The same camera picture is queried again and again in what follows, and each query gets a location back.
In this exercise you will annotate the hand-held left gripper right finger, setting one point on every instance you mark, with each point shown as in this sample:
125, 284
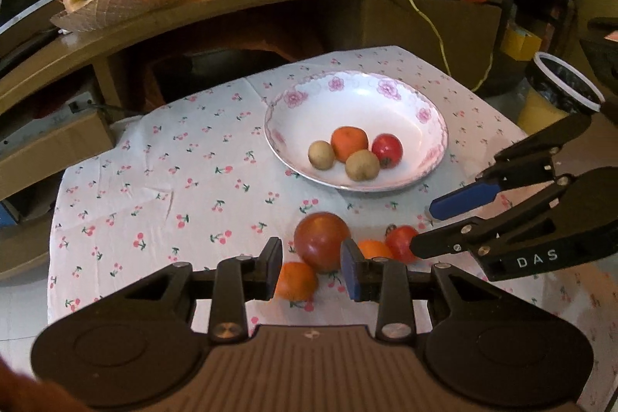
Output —
351, 278

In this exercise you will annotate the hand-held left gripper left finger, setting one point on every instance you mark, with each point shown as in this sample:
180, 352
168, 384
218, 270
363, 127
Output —
273, 268

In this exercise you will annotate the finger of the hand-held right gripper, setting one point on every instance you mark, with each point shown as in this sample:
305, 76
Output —
462, 199
446, 243

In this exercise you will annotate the tangerine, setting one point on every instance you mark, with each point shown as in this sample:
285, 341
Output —
348, 142
374, 250
298, 281

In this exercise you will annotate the small red fruit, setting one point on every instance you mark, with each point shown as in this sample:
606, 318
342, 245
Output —
400, 242
387, 147

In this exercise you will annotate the large red apple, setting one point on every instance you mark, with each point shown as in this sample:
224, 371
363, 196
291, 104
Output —
318, 240

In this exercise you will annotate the white floral rim bowl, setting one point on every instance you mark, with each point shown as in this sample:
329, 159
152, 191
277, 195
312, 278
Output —
367, 100

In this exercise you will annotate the yellow trash bin black bag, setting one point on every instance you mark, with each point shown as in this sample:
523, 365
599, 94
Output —
536, 109

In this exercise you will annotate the yellow box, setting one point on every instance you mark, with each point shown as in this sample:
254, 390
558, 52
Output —
520, 43

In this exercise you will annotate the brown kiwi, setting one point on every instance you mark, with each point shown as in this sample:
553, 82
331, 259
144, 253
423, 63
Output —
320, 155
362, 166

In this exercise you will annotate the cherry print tablecloth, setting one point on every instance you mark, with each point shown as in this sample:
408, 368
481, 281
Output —
193, 180

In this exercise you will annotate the cardboard box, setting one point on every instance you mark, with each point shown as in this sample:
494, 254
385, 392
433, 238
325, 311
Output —
48, 147

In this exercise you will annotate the curved wooden cabinet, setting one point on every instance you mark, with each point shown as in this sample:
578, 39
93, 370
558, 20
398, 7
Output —
251, 1

